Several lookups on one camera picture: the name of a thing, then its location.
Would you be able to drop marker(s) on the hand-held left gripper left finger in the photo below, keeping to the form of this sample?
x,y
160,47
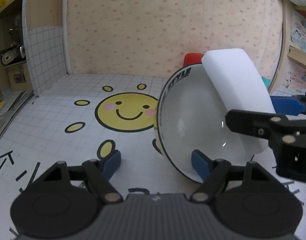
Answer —
x,y
113,163

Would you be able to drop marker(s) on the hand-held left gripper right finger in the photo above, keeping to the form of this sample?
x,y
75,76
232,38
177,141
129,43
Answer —
x,y
200,165

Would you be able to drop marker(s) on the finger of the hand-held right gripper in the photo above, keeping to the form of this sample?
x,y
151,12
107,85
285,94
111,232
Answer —
x,y
245,122
285,105

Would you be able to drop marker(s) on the white sponge block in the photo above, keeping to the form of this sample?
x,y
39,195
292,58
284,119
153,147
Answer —
x,y
237,80

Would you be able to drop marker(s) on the yellow ceramic bowl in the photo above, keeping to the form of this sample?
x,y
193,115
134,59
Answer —
x,y
192,120

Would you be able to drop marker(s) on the cartoon award poster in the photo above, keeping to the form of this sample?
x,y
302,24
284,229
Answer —
x,y
296,80
301,30

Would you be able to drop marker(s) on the red cylindrical cup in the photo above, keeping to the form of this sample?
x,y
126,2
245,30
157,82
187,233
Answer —
x,y
192,58

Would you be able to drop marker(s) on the black metal hardware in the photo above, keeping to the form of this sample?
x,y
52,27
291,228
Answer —
x,y
10,55

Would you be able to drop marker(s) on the wooden side shelf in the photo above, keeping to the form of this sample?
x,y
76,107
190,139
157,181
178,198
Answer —
x,y
18,25

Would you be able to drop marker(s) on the wooden wall shelf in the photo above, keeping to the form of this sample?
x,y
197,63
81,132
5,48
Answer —
x,y
286,25

